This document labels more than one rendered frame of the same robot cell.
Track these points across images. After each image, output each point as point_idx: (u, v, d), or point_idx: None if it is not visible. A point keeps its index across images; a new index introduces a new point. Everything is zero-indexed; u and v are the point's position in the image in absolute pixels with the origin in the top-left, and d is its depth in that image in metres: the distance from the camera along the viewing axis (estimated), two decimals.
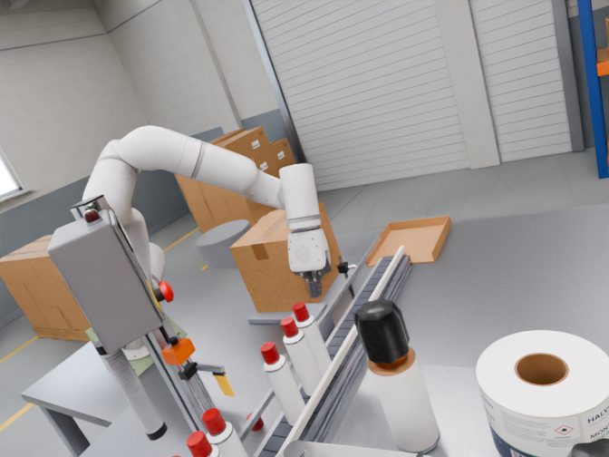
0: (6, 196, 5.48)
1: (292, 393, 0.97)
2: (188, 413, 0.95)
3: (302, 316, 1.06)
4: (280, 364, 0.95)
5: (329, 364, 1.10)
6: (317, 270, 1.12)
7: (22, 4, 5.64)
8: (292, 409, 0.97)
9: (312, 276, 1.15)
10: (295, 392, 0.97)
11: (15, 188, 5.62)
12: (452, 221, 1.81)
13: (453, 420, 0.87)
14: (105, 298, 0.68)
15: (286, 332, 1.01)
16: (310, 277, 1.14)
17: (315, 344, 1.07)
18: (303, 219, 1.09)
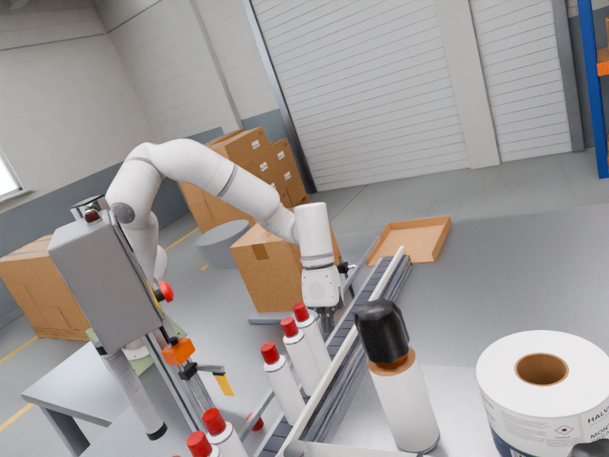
0: (6, 196, 5.48)
1: (292, 393, 0.97)
2: (188, 413, 0.95)
3: (302, 316, 1.06)
4: (280, 364, 0.95)
5: (329, 364, 1.10)
6: (330, 306, 1.15)
7: (22, 4, 5.64)
8: (292, 409, 0.97)
9: (324, 310, 1.18)
10: (295, 392, 0.97)
11: (15, 188, 5.62)
12: (452, 221, 1.81)
13: (453, 420, 0.87)
14: (105, 298, 0.68)
15: (286, 332, 1.01)
16: (323, 311, 1.17)
17: (315, 344, 1.07)
18: (317, 257, 1.12)
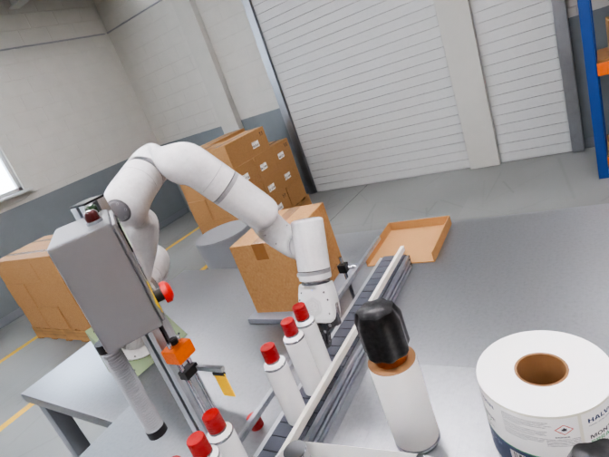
0: (6, 196, 5.48)
1: (292, 393, 0.97)
2: (188, 413, 0.95)
3: (302, 316, 1.06)
4: (280, 364, 0.95)
5: (329, 364, 1.10)
6: (327, 322, 1.13)
7: (22, 4, 5.64)
8: (292, 409, 0.97)
9: (322, 326, 1.16)
10: (295, 392, 0.97)
11: (15, 188, 5.62)
12: (452, 221, 1.81)
13: (453, 420, 0.87)
14: (105, 298, 0.68)
15: (286, 332, 1.01)
16: (320, 327, 1.15)
17: (315, 344, 1.07)
18: (314, 273, 1.10)
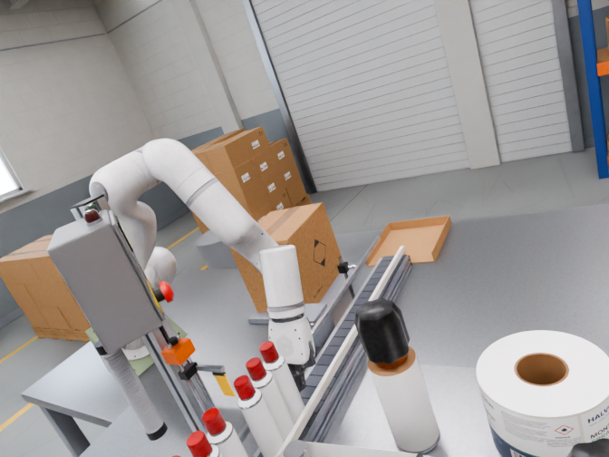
0: (6, 196, 5.48)
1: (270, 429, 0.89)
2: (188, 413, 0.95)
3: (269, 357, 0.94)
4: (256, 398, 0.87)
5: (301, 410, 0.99)
6: None
7: (22, 4, 5.64)
8: (270, 447, 0.89)
9: (294, 365, 1.04)
10: (274, 427, 0.90)
11: (15, 188, 5.62)
12: (452, 221, 1.81)
13: (453, 420, 0.87)
14: (105, 298, 0.68)
15: (253, 375, 0.90)
16: (293, 367, 1.04)
17: (285, 388, 0.96)
18: (284, 309, 0.98)
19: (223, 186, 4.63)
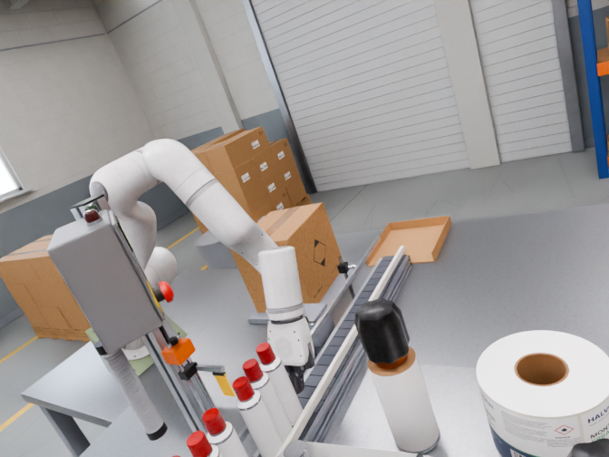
0: (6, 196, 5.48)
1: (269, 431, 0.89)
2: (188, 413, 0.95)
3: (264, 359, 0.94)
4: (255, 399, 0.87)
5: (295, 413, 0.99)
6: (299, 364, 1.01)
7: (22, 4, 5.64)
8: (269, 448, 0.89)
9: (294, 367, 1.04)
10: (273, 429, 0.89)
11: (15, 188, 5.62)
12: (452, 221, 1.81)
13: (453, 420, 0.87)
14: (105, 298, 0.68)
15: (251, 376, 0.90)
16: (292, 369, 1.04)
17: (278, 391, 0.96)
18: (283, 311, 0.98)
19: (223, 186, 4.63)
